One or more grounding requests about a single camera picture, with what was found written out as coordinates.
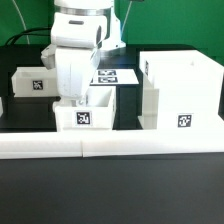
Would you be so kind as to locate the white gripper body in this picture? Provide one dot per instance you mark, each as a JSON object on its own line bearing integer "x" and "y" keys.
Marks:
{"x": 75, "y": 69}

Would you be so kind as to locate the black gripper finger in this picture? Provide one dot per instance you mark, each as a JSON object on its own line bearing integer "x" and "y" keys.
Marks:
{"x": 82, "y": 102}

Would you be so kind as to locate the white front drawer box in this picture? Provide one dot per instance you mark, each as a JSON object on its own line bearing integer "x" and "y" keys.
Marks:
{"x": 97, "y": 114}

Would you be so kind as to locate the white drawer box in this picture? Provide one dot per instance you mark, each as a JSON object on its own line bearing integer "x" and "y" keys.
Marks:
{"x": 34, "y": 82}
{"x": 97, "y": 114}

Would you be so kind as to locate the white drawer cabinet frame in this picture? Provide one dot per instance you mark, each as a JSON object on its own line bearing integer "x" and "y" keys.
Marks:
{"x": 181, "y": 89}

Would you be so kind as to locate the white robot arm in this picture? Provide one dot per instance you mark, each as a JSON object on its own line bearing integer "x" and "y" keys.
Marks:
{"x": 82, "y": 32}

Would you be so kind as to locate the white rear drawer box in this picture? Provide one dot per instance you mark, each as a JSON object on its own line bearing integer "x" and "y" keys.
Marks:
{"x": 34, "y": 82}

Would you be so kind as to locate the white marker sheet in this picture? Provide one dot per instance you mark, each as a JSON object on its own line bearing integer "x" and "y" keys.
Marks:
{"x": 114, "y": 77}

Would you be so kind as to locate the white front barrier rail right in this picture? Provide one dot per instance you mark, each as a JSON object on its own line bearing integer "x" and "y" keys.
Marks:
{"x": 153, "y": 142}

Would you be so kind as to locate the white barrier rail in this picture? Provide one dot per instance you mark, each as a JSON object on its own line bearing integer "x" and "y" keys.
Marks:
{"x": 153, "y": 142}
{"x": 39, "y": 145}

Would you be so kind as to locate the white front barrier rail left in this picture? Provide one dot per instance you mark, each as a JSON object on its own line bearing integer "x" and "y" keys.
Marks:
{"x": 39, "y": 145}

